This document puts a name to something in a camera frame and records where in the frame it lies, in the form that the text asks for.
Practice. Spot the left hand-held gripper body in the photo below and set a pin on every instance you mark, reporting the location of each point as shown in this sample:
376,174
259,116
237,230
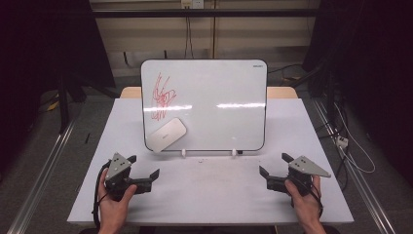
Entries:
120,167

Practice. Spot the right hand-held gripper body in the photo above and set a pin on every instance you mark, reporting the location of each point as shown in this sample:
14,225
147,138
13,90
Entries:
305,167

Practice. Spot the white whiteboard eraser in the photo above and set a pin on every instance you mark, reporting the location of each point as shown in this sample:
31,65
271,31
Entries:
167,135

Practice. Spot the person's right hand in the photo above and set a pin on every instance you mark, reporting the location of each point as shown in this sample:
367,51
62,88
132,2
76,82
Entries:
307,208

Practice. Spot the person's left hand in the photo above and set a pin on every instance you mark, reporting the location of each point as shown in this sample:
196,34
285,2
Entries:
113,211

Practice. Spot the white whiteboard stand clip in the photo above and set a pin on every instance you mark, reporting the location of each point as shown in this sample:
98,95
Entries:
234,152
183,153

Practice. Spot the white power strip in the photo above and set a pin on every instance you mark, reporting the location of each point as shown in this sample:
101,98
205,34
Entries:
342,141

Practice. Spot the black metal stand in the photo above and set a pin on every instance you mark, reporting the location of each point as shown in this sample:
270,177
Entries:
64,104

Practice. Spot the white whiteboard with red scribble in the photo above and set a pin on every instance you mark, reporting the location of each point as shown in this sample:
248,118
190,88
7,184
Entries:
220,87

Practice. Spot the black curtain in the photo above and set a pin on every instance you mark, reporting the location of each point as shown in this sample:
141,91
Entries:
39,42
373,48

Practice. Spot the black horizontal bar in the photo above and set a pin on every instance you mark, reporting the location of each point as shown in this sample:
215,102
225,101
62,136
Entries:
201,13

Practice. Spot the aluminium floor rail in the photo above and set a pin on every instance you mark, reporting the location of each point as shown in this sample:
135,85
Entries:
42,175
354,169

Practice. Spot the white wall outlet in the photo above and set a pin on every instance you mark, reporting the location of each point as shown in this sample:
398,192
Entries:
192,4

